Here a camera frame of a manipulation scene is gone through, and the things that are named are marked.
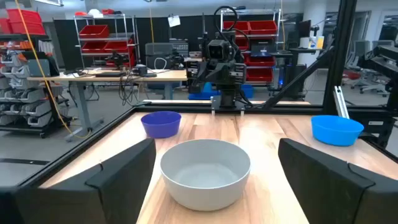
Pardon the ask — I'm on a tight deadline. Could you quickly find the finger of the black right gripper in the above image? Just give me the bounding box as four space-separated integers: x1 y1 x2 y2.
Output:
207 63 238 82
196 60 208 86

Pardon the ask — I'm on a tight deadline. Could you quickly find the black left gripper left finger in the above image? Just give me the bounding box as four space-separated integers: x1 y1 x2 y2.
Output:
0 138 157 224

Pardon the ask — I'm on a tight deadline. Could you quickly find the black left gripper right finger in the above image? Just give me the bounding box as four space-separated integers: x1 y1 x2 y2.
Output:
277 138 398 224

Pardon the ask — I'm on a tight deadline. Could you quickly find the purple bowl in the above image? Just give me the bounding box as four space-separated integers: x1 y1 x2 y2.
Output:
140 111 182 139

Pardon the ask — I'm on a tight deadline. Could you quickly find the large blue plastic bin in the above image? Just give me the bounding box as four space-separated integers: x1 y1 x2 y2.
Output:
188 82 254 101

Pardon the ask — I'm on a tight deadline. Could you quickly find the red storage bin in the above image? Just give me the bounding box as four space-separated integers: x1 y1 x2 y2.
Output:
78 24 110 39
246 67 274 83
223 21 251 35
104 40 134 54
81 41 108 54
248 20 278 35
0 17 13 34
6 8 43 24
244 54 276 67
9 21 47 35

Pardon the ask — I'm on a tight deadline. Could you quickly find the wooden desk with grey legs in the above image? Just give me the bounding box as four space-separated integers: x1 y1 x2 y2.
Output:
27 68 188 138

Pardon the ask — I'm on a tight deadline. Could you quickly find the black equipment case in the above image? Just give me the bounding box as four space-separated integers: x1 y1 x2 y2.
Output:
145 42 175 71

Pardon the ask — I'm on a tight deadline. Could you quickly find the white paper sheet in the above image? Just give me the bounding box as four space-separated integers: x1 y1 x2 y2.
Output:
167 14 182 28

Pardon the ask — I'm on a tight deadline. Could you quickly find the blue plate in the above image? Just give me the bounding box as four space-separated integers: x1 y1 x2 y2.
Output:
310 114 365 147

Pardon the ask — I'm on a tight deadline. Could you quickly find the black standing desk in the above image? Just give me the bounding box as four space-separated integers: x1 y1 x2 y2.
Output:
287 46 324 97

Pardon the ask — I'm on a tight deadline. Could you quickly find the black computer monitor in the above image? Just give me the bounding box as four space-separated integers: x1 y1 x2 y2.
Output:
297 19 312 38

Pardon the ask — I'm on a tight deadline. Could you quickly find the small black robot device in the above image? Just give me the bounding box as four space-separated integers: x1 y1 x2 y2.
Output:
105 51 130 70

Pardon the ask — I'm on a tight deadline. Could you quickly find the silver aluminium extrusion piece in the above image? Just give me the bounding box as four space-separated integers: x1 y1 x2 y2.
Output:
333 86 351 119

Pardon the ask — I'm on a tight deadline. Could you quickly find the black keyboard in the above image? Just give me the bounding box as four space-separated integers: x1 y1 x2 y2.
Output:
95 72 127 78

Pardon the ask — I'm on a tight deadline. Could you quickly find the grey bowl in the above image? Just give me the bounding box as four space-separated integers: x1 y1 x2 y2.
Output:
159 139 251 212

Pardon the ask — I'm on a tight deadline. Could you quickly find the grey parts bin rack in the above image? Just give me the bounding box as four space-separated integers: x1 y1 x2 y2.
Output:
0 34 72 139

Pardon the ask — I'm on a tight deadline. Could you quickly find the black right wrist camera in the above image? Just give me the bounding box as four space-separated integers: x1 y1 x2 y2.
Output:
206 39 233 62

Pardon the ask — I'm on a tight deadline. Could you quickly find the black aluminium table frame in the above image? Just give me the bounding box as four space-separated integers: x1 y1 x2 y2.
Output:
0 0 398 195

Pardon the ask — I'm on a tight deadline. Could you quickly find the chrome wire shelf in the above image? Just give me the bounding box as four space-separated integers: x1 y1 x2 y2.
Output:
73 12 141 69
220 8 282 86

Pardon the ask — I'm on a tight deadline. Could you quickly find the yellow hanging cable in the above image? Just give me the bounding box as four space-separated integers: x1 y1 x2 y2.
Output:
149 7 155 44

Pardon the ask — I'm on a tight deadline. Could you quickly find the black cable bundle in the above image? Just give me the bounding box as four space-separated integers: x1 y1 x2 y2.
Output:
118 76 141 106

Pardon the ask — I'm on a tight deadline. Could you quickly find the black metal equipment bracket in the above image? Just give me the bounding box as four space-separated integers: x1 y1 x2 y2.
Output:
356 45 398 82

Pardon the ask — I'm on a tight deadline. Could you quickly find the long yellow cable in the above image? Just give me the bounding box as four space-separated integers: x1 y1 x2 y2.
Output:
14 0 91 140

